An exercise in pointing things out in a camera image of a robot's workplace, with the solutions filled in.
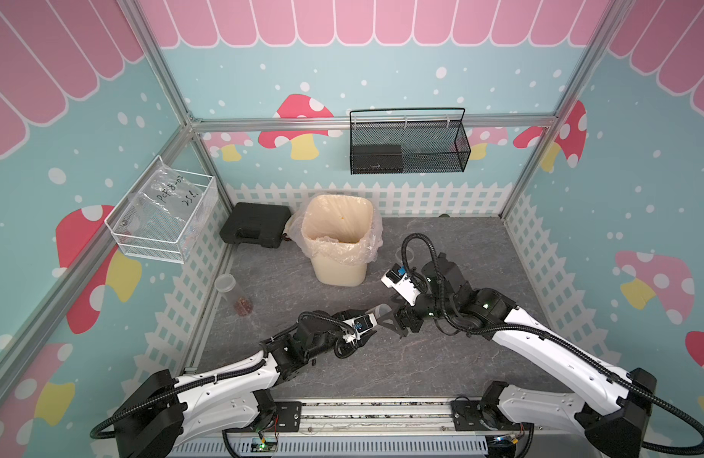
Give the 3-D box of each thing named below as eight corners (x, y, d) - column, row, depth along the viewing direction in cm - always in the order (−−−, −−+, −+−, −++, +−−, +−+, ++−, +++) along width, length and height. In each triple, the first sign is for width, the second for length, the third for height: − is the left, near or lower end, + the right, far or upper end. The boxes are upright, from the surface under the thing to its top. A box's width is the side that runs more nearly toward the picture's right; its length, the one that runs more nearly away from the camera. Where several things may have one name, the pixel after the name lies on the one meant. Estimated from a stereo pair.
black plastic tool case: (222, 250, 112) (216, 239, 107) (237, 211, 126) (232, 200, 121) (283, 250, 112) (279, 239, 107) (291, 211, 126) (288, 200, 121)
